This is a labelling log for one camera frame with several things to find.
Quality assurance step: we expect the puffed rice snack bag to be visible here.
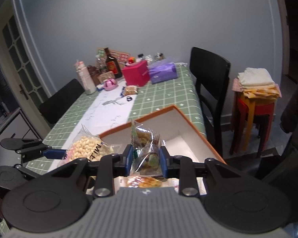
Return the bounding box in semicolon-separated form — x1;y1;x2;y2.
57;125;123;167

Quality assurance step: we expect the yellow cracker snack bag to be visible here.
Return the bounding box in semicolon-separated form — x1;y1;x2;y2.
125;176;162;188

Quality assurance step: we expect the mixed dried fruit bag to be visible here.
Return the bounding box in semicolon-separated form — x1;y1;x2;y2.
130;120;163;177

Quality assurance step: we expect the grey cabinet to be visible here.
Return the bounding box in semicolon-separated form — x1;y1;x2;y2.
0;108;41;141

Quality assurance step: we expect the black chair left side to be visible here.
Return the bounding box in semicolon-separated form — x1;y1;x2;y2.
38;79;84;128

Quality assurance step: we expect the black chair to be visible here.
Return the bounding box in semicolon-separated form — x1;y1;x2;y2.
189;47;231;156
38;79;84;128

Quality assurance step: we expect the orange cardboard box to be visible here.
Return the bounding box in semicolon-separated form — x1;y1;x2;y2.
85;105;227;195

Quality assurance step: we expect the white table runner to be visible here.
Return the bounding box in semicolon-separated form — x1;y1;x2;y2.
50;80;135;173

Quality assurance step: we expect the white cylinder container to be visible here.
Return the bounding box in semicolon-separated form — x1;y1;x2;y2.
74;60;96;95

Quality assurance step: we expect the red orange stool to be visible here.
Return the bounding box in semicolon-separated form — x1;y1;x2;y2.
229;92;276;157

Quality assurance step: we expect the white glass door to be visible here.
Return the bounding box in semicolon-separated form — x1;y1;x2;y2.
0;0;51;138

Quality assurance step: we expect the small wooden box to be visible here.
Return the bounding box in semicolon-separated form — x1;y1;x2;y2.
98;71;115;83

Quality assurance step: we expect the dark jacket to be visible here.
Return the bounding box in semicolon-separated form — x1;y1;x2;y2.
280;85;298;133

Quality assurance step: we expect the pink round gadget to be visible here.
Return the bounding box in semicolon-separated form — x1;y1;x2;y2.
103;78;118;91

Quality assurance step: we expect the small snack pack far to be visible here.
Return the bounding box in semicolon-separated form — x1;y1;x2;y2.
122;85;139;96

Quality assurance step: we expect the brown liquor bottle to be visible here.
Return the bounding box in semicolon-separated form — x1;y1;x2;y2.
104;48;123;79

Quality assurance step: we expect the folded towels stack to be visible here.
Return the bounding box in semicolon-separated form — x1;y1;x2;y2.
232;68;282;100

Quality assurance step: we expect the green grid tablecloth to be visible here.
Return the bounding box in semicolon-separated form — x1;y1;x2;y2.
0;64;207;236

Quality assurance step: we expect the patterned card board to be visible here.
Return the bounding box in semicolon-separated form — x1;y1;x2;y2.
96;48;131;68

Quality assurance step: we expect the magenta tissue box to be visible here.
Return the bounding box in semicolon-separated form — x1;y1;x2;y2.
122;60;150;86

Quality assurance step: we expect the black chair right side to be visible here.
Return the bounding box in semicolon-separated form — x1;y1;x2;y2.
189;47;231;156

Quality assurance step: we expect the purple tissue pack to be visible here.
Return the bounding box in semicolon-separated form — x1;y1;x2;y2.
148;59;178;84

